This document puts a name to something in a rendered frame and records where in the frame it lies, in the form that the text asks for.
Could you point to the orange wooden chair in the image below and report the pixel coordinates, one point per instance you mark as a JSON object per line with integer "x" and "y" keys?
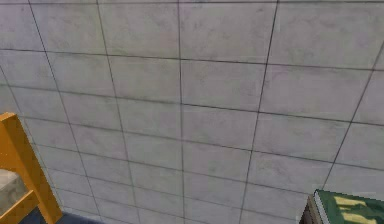
{"x": 20, "y": 156}

